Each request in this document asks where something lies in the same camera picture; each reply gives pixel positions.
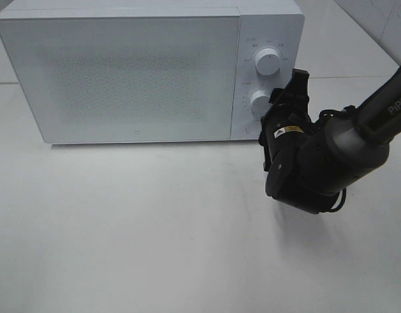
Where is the white microwave door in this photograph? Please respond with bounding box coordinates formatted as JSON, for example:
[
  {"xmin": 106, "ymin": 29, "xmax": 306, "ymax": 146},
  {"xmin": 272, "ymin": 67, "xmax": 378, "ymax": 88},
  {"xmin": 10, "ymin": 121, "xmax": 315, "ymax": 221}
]
[{"xmin": 0, "ymin": 17, "xmax": 239, "ymax": 143}]

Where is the white round knob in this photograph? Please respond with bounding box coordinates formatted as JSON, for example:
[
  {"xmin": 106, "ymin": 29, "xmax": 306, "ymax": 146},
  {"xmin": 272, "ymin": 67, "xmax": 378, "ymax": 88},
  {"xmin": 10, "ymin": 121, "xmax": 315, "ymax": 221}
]
[
  {"xmin": 254, "ymin": 48, "xmax": 281, "ymax": 76},
  {"xmin": 250, "ymin": 90, "xmax": 270, "ymax": 115}
]

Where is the round white door button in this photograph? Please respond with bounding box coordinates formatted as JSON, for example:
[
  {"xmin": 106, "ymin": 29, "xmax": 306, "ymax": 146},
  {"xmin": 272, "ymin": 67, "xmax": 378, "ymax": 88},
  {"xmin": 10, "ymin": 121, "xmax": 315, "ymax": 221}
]
[{"xmin": 246, "ymin": 121, "xmax": 261, "ymax": 136}]

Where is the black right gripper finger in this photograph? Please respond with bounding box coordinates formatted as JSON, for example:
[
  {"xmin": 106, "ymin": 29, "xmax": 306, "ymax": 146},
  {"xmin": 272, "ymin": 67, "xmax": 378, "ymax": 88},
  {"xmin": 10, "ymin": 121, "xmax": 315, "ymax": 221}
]
[
  {"xmin": 278, "ymin": 68, "xmax": 310, "ymax": 108},
  {"xmin": 261, "ymin": 88, "xmax": 285, "ymax": 117}
]

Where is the white microwave oven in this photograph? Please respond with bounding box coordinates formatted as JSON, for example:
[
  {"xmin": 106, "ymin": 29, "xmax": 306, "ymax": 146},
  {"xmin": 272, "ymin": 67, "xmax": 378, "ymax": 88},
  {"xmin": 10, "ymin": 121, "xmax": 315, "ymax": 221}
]
[{"xmin": 0, "ymin": 1, "xmax": 304, "ymax": 143}]

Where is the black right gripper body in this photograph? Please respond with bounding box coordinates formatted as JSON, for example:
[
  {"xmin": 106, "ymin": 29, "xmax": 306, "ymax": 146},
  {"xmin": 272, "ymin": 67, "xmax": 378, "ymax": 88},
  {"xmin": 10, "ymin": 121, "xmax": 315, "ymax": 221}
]
[{"xmin": 258, "ymin": 100, "xmax": 312, "ymax": 163}]

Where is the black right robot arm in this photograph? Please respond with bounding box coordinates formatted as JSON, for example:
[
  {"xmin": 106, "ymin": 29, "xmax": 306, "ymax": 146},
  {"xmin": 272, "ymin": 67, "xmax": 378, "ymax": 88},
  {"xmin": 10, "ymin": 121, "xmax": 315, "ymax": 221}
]
[{"xmin": 258, "ymin": 65, "xmax": 401, "ymax": 215}]

